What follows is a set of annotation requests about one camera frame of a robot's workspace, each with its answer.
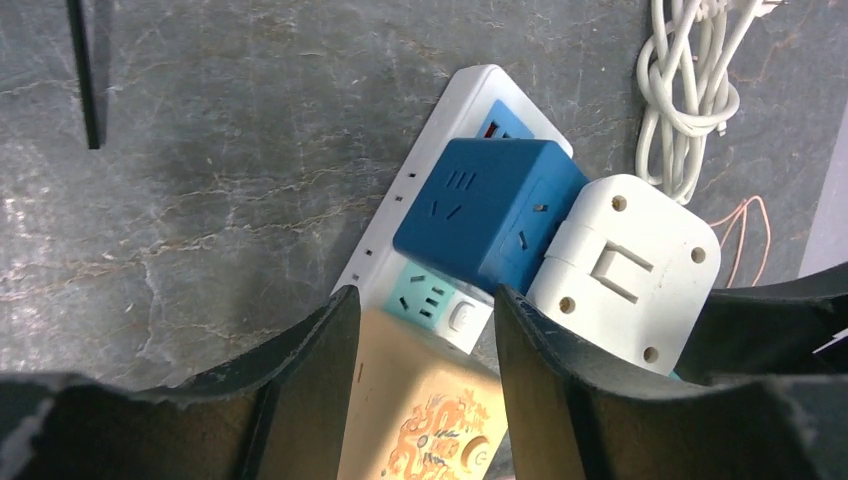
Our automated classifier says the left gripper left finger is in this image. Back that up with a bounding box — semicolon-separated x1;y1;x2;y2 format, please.
1;286;361;479

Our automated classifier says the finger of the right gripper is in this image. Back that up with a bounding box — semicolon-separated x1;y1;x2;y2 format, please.
675;263;847;384

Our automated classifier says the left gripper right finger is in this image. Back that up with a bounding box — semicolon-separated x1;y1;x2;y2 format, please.
495;287;847;479

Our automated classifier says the orange cube adapter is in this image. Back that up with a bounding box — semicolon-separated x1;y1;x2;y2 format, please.
338;309;508;479

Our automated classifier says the white flat adapter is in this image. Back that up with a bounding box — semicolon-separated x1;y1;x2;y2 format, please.
525;174;721;376

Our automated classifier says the blue white cube adapter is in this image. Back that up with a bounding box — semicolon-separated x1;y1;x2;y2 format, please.
393;138;589;294

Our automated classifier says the white long power strip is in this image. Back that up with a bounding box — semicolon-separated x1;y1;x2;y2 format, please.
338;64;587;352

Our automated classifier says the salmon charger with thin cable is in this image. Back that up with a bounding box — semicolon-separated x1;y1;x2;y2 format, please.
708;195;772;288

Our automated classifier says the white bundled cable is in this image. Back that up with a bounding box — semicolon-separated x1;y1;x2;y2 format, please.
634;0;790;207

